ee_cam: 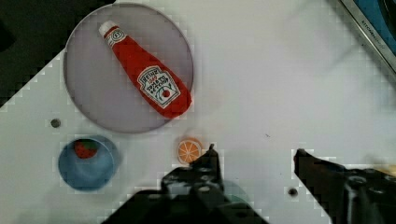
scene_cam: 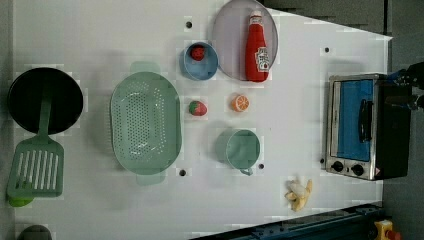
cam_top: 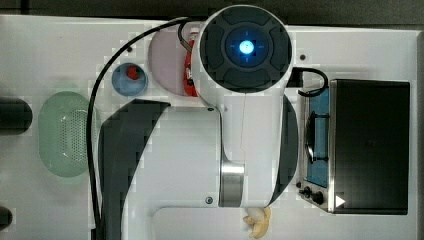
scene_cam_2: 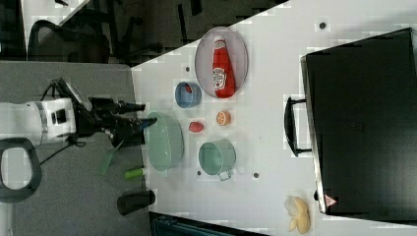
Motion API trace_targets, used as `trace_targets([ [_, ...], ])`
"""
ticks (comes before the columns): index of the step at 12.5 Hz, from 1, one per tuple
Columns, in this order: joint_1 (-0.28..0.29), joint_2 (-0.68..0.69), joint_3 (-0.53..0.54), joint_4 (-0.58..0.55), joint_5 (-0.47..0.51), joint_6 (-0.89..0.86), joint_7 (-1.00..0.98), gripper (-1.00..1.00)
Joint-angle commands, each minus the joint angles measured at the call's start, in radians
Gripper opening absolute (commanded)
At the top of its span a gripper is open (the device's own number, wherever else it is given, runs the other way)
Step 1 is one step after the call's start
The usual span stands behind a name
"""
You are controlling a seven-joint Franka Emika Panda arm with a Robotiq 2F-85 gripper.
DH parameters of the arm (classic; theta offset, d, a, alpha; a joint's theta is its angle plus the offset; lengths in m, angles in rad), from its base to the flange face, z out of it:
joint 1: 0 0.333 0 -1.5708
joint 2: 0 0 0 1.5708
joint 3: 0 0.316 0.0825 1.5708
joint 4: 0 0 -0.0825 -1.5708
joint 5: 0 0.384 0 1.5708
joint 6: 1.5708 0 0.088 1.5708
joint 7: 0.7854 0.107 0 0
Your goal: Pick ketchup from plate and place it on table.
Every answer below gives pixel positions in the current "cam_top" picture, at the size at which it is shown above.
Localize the red plush ketchup bottle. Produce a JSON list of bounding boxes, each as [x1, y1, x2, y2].
[[183, 27, 199, 97]]

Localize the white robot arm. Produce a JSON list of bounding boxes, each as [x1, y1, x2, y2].
[[94, 5, 299, 240]]

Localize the pale pink round plate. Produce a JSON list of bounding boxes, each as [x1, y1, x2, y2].
[[149, 22, 200, 96]]

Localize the red toy strawberry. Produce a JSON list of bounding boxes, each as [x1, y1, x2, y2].
[[126, 66, 139, 80]]

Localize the blue cup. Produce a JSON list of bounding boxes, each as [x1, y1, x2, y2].
[[112, 63, 148, 96]]

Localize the yellow plush banana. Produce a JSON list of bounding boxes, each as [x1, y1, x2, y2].
[[243, 207, 271, 239]]

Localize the black toaster oven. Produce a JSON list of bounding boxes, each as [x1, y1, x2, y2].
[[297, 79, 410, 215]]

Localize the green perforated strainer basket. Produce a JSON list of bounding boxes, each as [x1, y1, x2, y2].
[[38, 91, 89, 178]]

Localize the black cylinder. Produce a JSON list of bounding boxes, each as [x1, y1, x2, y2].
[[0, 97, 33, 136]]

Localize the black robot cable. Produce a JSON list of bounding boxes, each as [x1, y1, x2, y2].
[[86, 16, 190, 231]]

